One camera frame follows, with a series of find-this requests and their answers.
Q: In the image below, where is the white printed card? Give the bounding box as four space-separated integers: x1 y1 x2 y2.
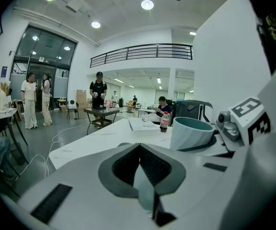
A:
128 117 158 131

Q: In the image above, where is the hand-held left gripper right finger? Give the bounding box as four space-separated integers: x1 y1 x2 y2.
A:
139 142 236 230

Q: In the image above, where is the grey ribbed cup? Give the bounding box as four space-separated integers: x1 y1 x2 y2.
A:
170 116 215 151

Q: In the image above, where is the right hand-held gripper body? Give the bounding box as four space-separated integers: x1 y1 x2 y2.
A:
215 96 272 152

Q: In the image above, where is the glass entrance door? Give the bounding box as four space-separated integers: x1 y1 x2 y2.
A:
10 25 77 111

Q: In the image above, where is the person's black printed t-shirt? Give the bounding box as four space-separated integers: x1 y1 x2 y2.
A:
242 0 276 75

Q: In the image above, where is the black balcony railing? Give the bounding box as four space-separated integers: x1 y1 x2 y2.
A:
89 43 193 69

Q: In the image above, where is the black metal chair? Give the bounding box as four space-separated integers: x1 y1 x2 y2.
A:
66 108 79 121

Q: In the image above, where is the white marble table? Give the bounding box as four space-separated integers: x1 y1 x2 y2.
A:
48 117 224 170

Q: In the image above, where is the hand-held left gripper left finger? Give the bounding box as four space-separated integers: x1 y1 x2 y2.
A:
0 142 160 230

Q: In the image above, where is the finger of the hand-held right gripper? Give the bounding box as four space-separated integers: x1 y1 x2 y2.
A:
177 137 234 158

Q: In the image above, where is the long white cable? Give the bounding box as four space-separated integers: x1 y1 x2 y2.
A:
15 122 88 179

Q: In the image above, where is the cola bottle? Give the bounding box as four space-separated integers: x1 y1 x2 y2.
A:
159 111 171 133

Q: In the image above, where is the white meeting table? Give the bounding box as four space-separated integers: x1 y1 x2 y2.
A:
0 108 30 165

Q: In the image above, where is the large cardboard box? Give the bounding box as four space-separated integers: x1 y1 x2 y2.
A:
77 89 88 110

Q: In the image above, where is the black glass table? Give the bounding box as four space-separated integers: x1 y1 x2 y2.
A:
84 107 121 135

